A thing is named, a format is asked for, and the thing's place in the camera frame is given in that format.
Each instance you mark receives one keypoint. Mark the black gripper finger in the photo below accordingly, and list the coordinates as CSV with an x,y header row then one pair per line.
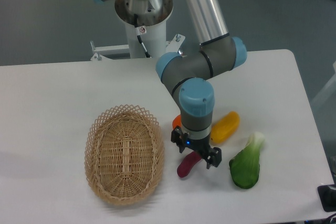
x,y
179,138
212,156

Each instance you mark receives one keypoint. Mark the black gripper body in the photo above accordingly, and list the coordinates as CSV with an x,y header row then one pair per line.
x,y
196,140

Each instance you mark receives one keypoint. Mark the purple sweet potato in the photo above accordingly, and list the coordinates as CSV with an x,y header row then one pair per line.
x,y
187,164

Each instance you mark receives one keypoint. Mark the white metal base bracket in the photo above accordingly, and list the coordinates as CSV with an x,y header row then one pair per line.
x,y
122,51

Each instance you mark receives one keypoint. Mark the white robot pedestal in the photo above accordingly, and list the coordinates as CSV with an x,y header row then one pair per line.
x,y
153,37

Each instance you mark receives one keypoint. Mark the black device at edge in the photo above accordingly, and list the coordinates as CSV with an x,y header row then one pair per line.
x,y
327,197

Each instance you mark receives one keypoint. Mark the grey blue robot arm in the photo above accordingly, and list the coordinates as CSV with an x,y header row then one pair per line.
x,y
185,77

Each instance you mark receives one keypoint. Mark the yellow mango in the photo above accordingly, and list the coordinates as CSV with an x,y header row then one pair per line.
x,y
225,127

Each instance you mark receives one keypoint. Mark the woven wicker basket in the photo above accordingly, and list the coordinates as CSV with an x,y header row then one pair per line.
x,y
124,155

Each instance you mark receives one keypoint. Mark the green bok choy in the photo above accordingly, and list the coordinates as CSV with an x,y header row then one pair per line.
x,y
245,166

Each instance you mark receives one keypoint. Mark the orange tangerine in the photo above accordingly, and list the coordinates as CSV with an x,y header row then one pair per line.
x,y
176,122

